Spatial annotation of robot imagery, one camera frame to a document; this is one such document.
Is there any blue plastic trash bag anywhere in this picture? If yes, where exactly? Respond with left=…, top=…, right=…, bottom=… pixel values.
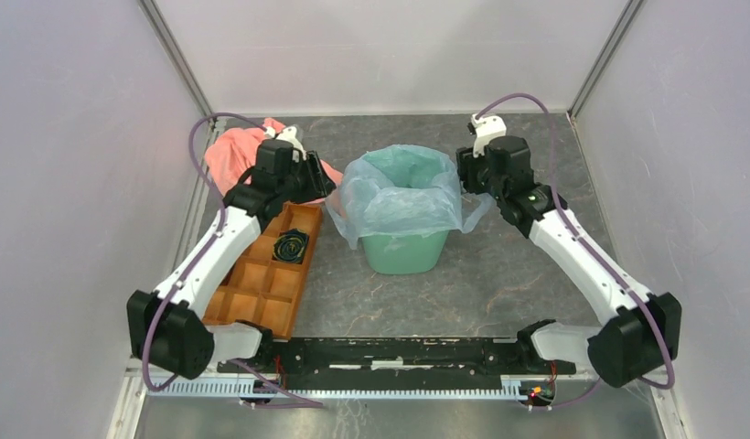
left=325, top=145, right=494, bottom=249

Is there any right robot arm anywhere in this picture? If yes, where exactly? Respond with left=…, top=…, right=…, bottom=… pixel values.
left=455, top=135, right=682, bottom=390

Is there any aluminium corner post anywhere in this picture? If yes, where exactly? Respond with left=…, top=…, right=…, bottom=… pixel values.
left=567, top=0, right=646, bottom=119
left=137, top=0, right=214, bottom=115

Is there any right aluminium corner post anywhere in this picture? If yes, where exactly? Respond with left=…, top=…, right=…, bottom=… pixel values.
left=567, top=0, right=646, bottom=119

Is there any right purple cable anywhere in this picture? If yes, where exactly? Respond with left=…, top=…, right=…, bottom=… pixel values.
left=475, top=92, right=677, bottom=391

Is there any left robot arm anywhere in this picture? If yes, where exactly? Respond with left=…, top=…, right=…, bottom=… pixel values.
left=126, top=138, right=337, bottom=391

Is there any left aluminium corner post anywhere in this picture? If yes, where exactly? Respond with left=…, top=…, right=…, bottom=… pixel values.
left=137, top=0, right=214, bottom=115

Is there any green trash bin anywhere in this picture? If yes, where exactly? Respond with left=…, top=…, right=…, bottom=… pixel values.
left=359, top=145, right=452, bottom=276

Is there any white toothed cable duct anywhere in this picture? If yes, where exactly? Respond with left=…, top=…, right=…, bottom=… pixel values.
left=148, top=375, right=530, bottom=402

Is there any orange compartment tray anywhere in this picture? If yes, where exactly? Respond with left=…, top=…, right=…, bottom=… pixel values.
left=202, top=204, right=323, bottom=339

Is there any pink cloth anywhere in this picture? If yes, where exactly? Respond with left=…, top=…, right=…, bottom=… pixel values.
left=204, top=118, right=343, bottom=195

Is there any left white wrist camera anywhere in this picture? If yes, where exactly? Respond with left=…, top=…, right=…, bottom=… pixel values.
left=264, top=125, right=307, bottom=163

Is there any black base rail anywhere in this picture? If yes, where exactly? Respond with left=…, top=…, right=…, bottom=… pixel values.
left=245, top=337, right=577, bottom=391

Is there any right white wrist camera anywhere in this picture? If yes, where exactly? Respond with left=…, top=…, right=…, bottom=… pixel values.
left=467, top=114, right=507, bottom=158

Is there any black green bag roll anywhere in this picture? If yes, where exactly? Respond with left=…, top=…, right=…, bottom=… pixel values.
left=273, top=229, right=310, bottom=264

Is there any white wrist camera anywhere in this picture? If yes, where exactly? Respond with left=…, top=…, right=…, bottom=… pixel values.
left=467, top=114, right=507, bottom=158
left=264, top=125, right=307, bottom=163

